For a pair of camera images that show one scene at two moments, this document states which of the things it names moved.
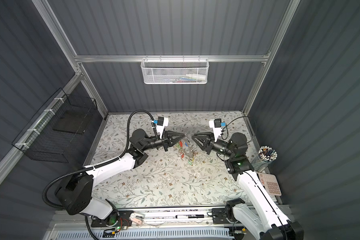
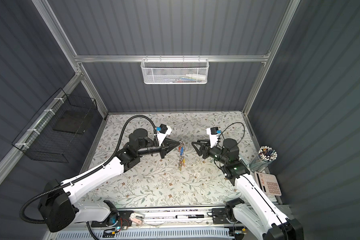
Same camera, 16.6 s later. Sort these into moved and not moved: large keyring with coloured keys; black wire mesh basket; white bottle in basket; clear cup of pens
Moved: large keyring with coloured keys
Not moved: black wire mesh basket; clear cup of pens; white bottle in basket
